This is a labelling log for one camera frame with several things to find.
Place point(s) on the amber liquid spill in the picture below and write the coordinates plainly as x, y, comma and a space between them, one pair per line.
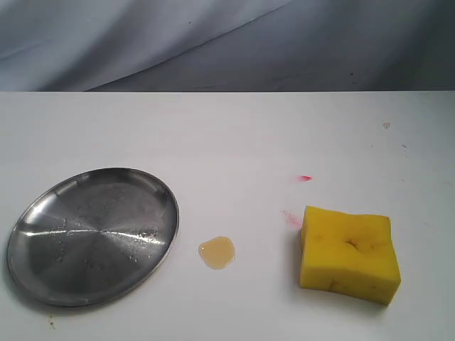
217, 253

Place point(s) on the grey-blue fabric backdrop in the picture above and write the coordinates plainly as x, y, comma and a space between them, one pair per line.
227, 46

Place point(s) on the yellow sponge block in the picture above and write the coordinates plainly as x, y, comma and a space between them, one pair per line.
349, 254

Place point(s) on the round stainless steel plate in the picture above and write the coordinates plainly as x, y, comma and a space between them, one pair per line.
92, 238

